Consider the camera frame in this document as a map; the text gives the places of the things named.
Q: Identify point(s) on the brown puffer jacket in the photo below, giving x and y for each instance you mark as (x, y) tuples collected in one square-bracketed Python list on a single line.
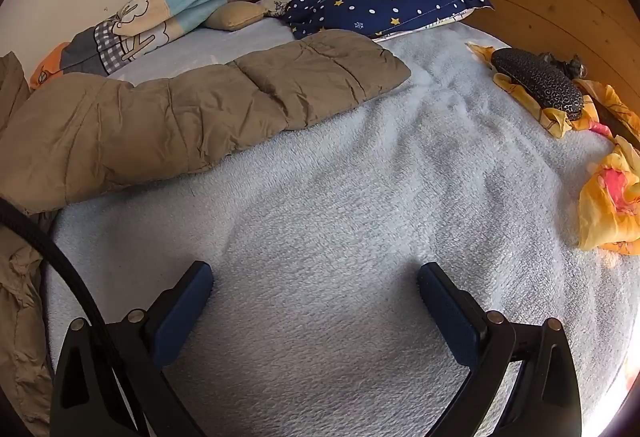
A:
[(200, 117)]

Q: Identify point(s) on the black patterned case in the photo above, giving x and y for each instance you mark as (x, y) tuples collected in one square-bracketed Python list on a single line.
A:
[(542, 82)]

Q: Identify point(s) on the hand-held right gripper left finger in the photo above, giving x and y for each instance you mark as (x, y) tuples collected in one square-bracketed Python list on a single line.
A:
[(185, 312)]

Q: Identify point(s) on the light blue fleece blanket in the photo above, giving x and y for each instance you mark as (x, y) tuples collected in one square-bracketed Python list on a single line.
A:
[(350, 197)]

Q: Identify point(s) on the navy star-print pillow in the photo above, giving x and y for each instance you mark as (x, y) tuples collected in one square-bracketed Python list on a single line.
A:
[(385, 2)]

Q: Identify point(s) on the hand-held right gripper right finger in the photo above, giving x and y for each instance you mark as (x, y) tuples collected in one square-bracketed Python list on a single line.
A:
[(450, 317)]

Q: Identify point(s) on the yellow printed cloth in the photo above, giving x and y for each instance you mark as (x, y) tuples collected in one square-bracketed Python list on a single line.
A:
[(607, 202)]

